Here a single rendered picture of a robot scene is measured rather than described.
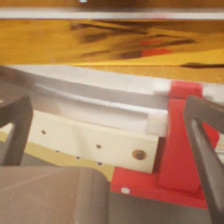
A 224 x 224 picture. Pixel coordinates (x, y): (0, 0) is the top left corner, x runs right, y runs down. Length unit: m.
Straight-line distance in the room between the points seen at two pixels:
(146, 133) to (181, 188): 0.06
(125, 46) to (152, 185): 0.14
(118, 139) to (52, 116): 0.07
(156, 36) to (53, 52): 0.10
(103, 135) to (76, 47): 0.09
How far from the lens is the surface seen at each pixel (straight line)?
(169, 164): 0.19
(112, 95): 0.24
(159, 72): 0.21
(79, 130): 0.21
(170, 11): 0.21
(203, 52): 0.24
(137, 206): 0.30
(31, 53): 0.23
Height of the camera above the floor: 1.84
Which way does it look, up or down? 36 degrees down
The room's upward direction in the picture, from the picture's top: straight up
